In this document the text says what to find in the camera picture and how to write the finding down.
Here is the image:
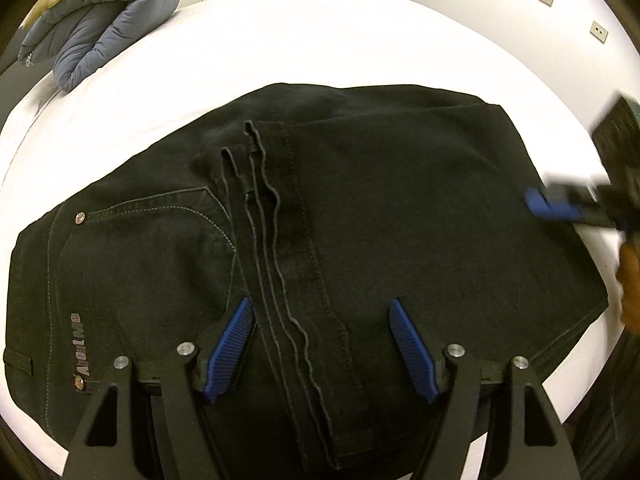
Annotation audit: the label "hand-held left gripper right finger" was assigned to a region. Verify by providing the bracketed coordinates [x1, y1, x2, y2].
[389, 297, 581, 480]

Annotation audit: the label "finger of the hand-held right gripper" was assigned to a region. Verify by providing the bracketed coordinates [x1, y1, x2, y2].
[524, 184, 612, 228]

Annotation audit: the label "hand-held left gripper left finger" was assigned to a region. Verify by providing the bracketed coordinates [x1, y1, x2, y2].
[62, 296, 258, 480]

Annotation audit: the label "black denim pants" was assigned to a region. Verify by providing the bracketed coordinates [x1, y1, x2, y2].
[2, 82, 610, 480]

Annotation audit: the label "person's right hand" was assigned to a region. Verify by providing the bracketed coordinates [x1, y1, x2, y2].
[616, 241, 640, 333]

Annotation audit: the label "blue rolled duvet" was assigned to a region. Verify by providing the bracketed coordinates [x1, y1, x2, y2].
[17, 0, 182, 93]

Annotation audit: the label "grey padded headboard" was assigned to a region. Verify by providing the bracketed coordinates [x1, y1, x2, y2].
[0, 22, 33, 78]

